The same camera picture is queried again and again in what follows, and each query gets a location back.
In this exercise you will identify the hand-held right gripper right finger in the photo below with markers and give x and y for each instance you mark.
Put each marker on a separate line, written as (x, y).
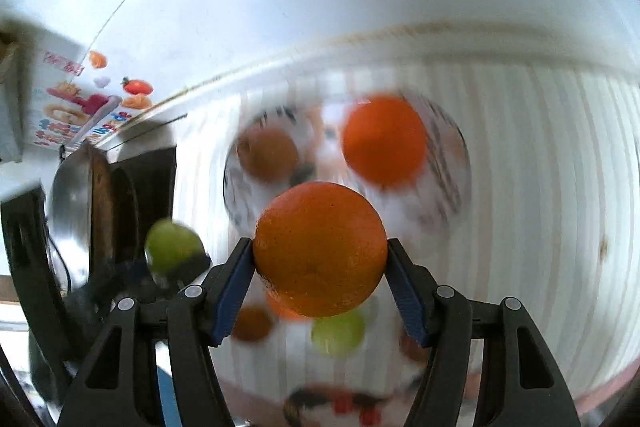
(407, 299)

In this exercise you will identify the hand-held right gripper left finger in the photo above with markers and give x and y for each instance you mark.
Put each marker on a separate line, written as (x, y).
(234, 294)

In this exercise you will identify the green round fruit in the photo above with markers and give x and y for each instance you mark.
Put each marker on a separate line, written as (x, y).
(171, 244)
(340, 334)

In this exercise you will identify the large orange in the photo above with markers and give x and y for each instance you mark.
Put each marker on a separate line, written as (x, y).
(320, 247)

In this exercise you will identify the clear glass plate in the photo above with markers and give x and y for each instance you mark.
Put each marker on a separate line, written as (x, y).
(445, 167)

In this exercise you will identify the brown round fruit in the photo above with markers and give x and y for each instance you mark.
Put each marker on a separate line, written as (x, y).
(252, 324)
(267, 154)

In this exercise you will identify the metal bowl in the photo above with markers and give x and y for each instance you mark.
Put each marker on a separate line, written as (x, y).
(70, 202)

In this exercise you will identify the red and black printed object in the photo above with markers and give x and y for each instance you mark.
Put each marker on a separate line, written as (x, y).
(340, 402)

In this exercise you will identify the white striped table mat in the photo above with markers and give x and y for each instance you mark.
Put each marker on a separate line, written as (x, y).
(540, 207)

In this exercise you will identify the printed food poster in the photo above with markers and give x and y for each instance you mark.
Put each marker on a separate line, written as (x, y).
(75, 107)

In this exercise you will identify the black curved frame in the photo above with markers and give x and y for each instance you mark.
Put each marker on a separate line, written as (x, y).
(22, 257)

